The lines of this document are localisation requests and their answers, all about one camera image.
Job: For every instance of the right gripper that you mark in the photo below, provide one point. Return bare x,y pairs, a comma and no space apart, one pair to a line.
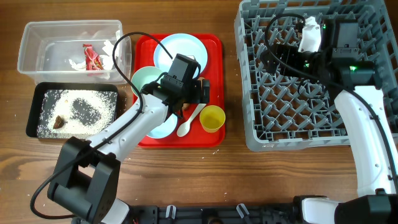
288,54

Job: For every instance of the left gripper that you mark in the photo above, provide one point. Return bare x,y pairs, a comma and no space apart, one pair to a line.
194,97

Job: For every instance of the brown carrot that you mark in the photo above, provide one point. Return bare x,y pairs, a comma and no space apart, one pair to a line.
186,105

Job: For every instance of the yellow plastic cup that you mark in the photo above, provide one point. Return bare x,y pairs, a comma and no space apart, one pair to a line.
212,118

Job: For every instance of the white plastic spoon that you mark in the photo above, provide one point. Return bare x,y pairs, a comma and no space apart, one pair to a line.
184,128

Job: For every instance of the small light blue plate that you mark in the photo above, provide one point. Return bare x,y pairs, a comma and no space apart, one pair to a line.
165,129

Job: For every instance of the large light blue plate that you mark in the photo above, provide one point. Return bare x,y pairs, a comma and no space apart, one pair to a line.
184,44

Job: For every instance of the light green bowl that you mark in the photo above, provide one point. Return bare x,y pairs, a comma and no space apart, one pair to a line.
144,76

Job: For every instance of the white napkin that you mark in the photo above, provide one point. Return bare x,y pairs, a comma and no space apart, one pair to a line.
104,44

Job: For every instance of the red snack wrapper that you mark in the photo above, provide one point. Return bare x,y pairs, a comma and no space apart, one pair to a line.
92,59

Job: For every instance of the brown food scrap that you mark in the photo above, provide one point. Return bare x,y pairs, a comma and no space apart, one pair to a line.
59,122

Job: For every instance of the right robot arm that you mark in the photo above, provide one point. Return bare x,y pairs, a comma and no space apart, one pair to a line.
328,54

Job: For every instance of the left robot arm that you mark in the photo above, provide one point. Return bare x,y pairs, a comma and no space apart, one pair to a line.
85,179

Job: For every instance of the grey dishwasher rack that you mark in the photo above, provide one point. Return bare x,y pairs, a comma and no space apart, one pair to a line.
281,113

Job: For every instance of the clear plastic waste bin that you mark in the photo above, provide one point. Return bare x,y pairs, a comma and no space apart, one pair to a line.
42,51

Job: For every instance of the red serving tray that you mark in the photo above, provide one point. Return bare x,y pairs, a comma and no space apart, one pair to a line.
197,136

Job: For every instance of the spilled white rice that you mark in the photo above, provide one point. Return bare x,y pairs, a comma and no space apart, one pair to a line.
85,112

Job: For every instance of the black rectangular tray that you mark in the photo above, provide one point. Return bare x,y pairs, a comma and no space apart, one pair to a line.
39,95

